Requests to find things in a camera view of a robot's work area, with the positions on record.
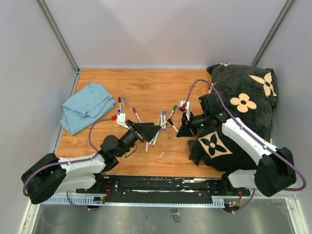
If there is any grey clear pen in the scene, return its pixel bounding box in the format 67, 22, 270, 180
121, 92, 130, 107

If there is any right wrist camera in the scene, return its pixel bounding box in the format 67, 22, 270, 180
178, 100, 191, 120

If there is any purple cap marker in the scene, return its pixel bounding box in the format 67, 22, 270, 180
132, 107, 142, 123

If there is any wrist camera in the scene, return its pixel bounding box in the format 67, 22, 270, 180
111, 113, 129, 129
178, 100, 191, 120

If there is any purple cable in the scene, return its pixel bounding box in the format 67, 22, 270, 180
22, 118, 115, 197
185, 78, 307, 191

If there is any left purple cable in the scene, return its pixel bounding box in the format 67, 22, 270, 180
22, 118, 115, 197

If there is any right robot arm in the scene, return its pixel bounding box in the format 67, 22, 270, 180
176, 93, 296, 197

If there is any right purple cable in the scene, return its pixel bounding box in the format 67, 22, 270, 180
185, 78, 307, 191

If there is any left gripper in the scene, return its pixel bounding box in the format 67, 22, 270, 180
117, 119, 161, 158

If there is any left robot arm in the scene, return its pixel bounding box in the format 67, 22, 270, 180
21, 120, 161, 204

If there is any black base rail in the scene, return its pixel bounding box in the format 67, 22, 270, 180
46, 174, 252, 209

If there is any sky blue cap marker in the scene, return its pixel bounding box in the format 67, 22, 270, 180
163, 111, 166, 131

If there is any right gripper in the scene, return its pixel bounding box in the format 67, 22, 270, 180
176, 111, 210, 137

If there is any black floral pillow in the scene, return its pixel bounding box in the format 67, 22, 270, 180
187, 63, 278, 172

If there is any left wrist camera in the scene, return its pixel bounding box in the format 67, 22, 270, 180
111, 113, 129, 129

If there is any dark green rainbow marker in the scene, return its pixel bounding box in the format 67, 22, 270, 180
167, 105, 177, 122

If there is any beige cap marker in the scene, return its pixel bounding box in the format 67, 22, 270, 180
145, 142, 149, 152

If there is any light blue cloth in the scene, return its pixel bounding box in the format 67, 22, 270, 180
60, 82, 116, 136

